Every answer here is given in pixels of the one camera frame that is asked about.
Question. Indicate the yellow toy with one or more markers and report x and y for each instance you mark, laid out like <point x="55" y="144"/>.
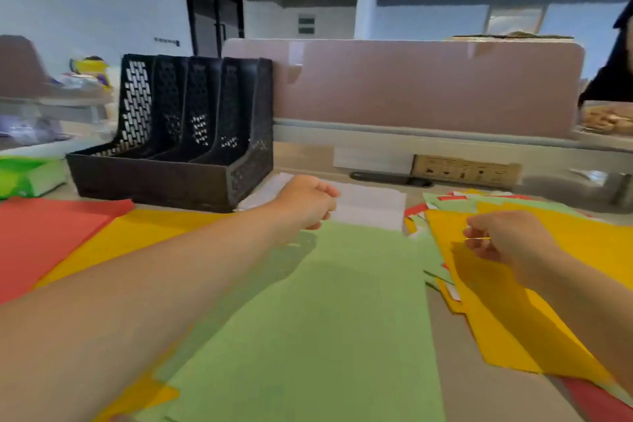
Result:
<point x="91" y="70"/>

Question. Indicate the black double door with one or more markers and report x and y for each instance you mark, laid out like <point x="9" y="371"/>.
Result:
<point x="213" y="21"/>

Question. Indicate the beige power socket strip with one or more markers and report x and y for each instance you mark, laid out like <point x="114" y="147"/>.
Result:
<point x="466" y="171"/>

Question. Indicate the black mesh file organizer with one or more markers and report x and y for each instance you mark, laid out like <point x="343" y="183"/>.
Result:
<point x="188" y="140"/>

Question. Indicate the pink desk divider panel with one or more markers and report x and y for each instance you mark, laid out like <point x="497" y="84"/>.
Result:
<point x="425" y="88"/>

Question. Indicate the green tissue packet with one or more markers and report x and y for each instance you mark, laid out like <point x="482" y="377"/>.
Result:
<point x="27" y="177"/>

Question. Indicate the person's right forearm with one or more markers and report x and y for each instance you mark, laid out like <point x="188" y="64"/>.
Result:
<point x="593" y="308"/>

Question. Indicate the tray of baked goods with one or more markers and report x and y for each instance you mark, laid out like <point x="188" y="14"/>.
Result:
<point x="607" y="119"/>

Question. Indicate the pile of mixed coloured sheets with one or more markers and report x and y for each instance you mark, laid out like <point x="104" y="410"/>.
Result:
<point x="435" y="204"/>

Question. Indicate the green paper sheet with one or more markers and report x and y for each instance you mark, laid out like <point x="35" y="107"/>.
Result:
<point x="326" y="327"/>

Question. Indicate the white paper sheet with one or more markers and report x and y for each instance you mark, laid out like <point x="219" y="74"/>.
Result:
<point x="366" y="206"/>

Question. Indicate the person's right fingers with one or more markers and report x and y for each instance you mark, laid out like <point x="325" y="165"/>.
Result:
<point x="478" y="238"/>

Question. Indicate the person's left hand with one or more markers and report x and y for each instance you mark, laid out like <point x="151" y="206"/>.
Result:
<point x="301" y="201"/>

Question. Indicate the red paper sheet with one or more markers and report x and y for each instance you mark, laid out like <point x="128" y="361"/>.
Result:
<point x="44" y="238"/>
<point x="601" y="402"/>

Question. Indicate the person's left forearm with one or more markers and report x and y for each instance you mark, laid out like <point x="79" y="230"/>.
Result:
<point x="123" y="308"/>

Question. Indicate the brown chair back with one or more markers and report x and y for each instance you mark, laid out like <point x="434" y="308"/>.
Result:
<point x="20" y="68"/>

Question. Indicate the person's right hand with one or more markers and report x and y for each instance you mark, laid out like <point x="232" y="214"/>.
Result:
<point x="519" y="241"/>

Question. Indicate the large yellow paper sheet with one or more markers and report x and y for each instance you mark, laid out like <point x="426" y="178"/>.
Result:
<point x="504" y="318"/>

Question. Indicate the person's left fingers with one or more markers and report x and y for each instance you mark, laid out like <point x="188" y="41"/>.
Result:
<point x="324" y="199"/>

